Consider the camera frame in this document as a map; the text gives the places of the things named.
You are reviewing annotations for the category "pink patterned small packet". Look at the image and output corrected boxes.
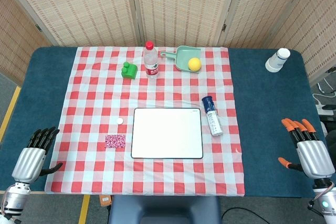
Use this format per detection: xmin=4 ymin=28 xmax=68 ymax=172
xmin=104 ymin=134 xmax=127 ymax=149

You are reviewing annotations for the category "red-capped plastic water bottle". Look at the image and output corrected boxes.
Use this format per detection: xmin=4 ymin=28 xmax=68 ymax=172
xmin=143 ymin=40 xmax=160 ymax=79

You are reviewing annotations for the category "black floor cable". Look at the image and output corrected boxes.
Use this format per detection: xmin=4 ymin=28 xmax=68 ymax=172
xmin=222 ymin=207 xmax=266 ymax=224

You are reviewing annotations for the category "pale green dustpan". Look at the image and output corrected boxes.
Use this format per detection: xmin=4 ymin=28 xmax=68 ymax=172
xmin=160 ymin=46 xmax=203 ymax=74

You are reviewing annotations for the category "left silver black-fingered robot hand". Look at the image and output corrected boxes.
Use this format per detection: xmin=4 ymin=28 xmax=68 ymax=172
xmin=12 ymin=126 xmax=64 ymax=184

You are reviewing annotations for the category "right silver orange-tipped robot hand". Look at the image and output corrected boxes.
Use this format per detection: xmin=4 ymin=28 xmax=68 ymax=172
xmin=278 ymin=118 xmax=335 ymax=180

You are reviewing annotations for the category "metal chair frame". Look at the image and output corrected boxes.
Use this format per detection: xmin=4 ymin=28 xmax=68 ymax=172
xmin=317 ymin=68 xmax=336 ymax=95

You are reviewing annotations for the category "orange small device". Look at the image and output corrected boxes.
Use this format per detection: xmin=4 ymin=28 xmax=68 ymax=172
xmin=99 ymin=195 xmax=112 ymax=207

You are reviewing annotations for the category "green toy block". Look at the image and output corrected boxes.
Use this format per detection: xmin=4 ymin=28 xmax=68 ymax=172
xmin=121 ymin=61 xmax=139 ymax=80

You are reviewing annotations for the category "black box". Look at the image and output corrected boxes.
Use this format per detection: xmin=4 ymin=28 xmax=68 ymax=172
xmin=321 ymin=120 xmax=336 ymax=136

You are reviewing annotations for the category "white power cable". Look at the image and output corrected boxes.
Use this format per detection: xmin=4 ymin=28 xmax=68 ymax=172
xmin=312 ymin=92 xmax=336 ymax=105

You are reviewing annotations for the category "blue chair seat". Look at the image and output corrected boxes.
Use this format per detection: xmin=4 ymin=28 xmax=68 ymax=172
xmin=108 ymin=195 xmax=222 ymax=224

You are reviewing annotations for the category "red white checked tablecloth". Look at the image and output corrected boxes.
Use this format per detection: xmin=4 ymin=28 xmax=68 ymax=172
xmin=44 ymin=46 xmax=246 ymax=197

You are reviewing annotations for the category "blue white cylindrical can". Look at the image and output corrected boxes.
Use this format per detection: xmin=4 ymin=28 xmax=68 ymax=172
xmin=201 ymin=95 xmax=224 ymax=137

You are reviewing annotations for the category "yellow ball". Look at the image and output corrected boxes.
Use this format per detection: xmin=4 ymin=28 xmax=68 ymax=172
xmin=187 ymin=57 xmax=202 ymax=72

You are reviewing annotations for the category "white power strip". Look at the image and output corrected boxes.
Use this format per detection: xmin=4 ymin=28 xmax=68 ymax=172
xmin=314 ymin=103 xmax=336 ymax=116

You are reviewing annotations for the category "woven bamboo folding screen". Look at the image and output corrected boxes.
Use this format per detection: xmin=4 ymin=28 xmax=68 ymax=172
xmin=0 ymin=0 xmax=336 ymax=86

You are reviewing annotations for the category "dark blue table cover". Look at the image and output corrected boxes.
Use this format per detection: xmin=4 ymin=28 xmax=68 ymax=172
xmin=0 ymin=46 xmax=336 ymax=198

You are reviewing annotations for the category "white rectangular board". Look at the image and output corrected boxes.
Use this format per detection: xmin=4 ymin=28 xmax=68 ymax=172
xmin=130 ymin=107 xmax=204 ymax=159

